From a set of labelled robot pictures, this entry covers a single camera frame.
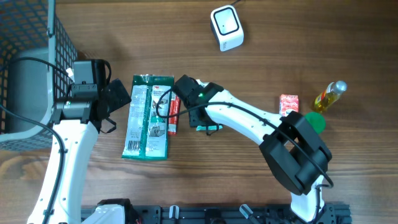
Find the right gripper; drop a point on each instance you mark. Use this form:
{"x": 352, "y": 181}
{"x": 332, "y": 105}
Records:
{"x": 194, "y": 122}

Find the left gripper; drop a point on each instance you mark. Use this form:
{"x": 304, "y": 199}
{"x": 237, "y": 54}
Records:
{"x": 116, "y": 93}

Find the teal snack packet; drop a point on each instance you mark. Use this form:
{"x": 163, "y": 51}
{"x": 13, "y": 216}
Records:
{"x": 209, "y": 128}

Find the red stick packet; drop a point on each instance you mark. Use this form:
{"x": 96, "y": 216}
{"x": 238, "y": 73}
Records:
{"x": 174, "y": 109}

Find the green sponge package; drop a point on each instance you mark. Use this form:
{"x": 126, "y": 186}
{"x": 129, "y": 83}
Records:
{"x": 146, "y": 135}

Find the orange small box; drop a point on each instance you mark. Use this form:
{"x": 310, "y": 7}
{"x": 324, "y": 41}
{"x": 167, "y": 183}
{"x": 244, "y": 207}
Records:
{"x": 288, "y": 104}

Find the green lid jar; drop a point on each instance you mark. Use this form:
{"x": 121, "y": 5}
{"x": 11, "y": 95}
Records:
{"x": 317, "y": 121}

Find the yellow liquid bottle silver cap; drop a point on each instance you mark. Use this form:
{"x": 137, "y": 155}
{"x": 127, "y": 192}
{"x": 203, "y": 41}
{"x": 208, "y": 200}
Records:
{"x": 331, "y": 94}

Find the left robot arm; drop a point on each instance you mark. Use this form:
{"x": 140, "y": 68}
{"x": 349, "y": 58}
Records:
{"x": 77, "y": 119}

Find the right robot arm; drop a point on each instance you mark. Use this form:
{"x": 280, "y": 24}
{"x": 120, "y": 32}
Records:
{"x": 296, "y": 155}

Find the white barcode scanner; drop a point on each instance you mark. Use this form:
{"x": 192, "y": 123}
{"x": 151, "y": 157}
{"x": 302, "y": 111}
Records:
{"x": 226, "y": 27}

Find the grey plastic mesh basket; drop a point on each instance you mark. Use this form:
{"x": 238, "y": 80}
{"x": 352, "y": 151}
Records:
{"x": 35, "y": 51}

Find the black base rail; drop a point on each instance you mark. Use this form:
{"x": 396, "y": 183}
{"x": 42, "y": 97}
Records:
{"x": 280, "y": 213}

